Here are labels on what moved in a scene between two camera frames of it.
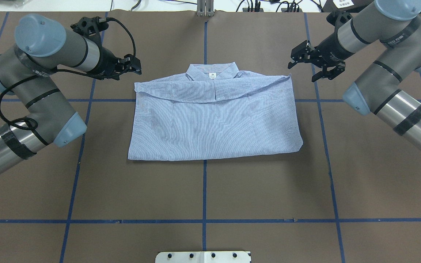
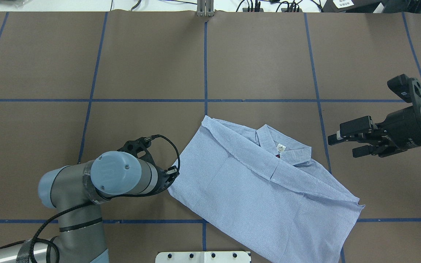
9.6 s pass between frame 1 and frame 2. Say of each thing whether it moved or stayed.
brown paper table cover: stayed
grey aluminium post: stayed
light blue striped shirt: moved
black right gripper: moved
